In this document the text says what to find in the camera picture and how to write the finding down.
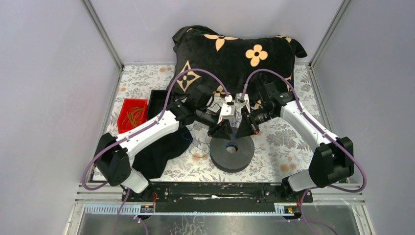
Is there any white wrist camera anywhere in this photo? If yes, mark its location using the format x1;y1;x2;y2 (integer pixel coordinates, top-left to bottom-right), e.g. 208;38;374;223
217;95;236;124
235;93;251;113

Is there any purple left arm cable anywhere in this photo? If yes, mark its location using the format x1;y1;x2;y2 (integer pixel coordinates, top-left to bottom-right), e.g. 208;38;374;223
81;68;232;235

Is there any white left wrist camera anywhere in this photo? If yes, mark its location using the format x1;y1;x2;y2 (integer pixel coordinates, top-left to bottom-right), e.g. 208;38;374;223
217;95;236;124

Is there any grey perforated spool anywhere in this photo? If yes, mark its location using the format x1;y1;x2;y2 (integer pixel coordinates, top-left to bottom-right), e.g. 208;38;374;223
209;127;254;173

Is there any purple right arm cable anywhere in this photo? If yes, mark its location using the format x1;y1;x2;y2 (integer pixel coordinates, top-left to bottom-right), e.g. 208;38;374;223
241;68;368;235

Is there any green cable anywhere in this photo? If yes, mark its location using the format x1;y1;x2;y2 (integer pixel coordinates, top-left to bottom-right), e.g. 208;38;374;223
121;107;145;129

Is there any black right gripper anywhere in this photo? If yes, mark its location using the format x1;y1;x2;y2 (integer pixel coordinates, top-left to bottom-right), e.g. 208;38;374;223
235;105;277;139

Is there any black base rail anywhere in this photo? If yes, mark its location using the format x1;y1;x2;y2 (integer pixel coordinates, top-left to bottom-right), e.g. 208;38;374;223
122;182;313;214

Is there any blue cable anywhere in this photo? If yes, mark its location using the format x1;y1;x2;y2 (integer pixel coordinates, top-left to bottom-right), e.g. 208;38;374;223
180;110;247;160

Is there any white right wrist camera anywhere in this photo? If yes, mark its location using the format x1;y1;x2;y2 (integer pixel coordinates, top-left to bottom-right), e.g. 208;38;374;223
235;93;251;113

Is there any black flower-pattern plush blanket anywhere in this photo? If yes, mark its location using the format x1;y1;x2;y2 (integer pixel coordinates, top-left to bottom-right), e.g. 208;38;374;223
172;25;307;109

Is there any red plastic box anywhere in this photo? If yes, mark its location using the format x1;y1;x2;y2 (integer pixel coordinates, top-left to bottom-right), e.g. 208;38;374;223
117;98;148;134

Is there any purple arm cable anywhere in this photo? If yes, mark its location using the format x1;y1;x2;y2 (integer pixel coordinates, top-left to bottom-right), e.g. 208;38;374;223
241;68;368;235
81;68;232;235

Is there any black plastic box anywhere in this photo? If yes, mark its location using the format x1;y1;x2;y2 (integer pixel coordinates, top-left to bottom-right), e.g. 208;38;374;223
147;90;168;120

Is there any floral table mat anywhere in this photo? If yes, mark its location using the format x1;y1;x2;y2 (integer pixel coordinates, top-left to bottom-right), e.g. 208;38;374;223
106;65;313;182

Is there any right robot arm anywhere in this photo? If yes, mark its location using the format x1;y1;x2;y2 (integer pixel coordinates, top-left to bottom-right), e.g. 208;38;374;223
235;83;354;202

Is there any black cloth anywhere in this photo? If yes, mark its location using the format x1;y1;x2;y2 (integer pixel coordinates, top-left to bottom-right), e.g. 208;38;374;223
133;127;193;179

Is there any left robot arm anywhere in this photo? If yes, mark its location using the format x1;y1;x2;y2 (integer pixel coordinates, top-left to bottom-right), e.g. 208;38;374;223
94;85;234;201

